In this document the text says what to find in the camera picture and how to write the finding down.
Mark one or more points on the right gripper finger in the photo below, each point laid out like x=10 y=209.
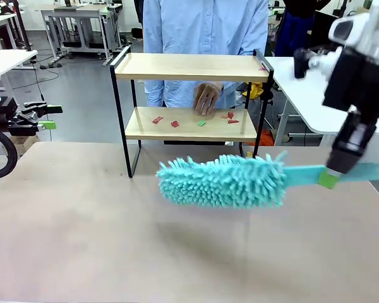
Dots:
x=368 y=142
x=342 y=151

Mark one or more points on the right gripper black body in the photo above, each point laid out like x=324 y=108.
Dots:
x=360 y=85

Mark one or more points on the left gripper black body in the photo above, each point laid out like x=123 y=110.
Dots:
x=12 y=116

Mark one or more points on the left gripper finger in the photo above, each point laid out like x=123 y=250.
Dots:
x=47 y=109
x=45 y=125

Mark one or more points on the teal microfiber duster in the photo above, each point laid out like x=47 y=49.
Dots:
x=224 y=183

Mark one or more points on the person's left forearm blue sleeve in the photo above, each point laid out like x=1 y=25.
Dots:
x=233 y=94

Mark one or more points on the person's right forearm blue sleeve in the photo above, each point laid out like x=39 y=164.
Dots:
x=153 y=93

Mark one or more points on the person's left hand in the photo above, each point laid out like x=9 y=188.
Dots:
x=206 y=98

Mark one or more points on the cardboard box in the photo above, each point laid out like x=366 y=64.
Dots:
x=22 y=145

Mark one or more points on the white table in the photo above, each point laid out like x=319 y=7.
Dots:
x=303 y=101

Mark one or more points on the black monitor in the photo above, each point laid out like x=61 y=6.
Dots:
x=322 y=28

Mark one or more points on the orange bag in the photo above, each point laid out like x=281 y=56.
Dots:
x=266 y=139

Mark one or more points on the blue garment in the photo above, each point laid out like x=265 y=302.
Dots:
x=292 y=34

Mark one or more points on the pink paper scrap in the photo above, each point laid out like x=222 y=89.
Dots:
x=262 y=67

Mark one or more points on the yellow garment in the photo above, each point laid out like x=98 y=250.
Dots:
x=253 y=90

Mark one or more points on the red paper scrap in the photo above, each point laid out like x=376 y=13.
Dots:
x=157 y=120
x=175 y=123
x=233 y=121
x=230 y=115

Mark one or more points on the green paper scrap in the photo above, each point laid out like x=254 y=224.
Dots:
x=201 y=123

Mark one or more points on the person torso light blue shirt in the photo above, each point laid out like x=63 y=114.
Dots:
x=205 y=25

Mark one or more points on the white desk dark post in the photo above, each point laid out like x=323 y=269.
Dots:
x=0 y=20

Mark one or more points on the grey frame workbench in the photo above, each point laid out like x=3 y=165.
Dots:
x=69 y=14

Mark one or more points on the two-tier wooden shelf black frame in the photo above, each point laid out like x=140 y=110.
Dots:
x=189 y=67

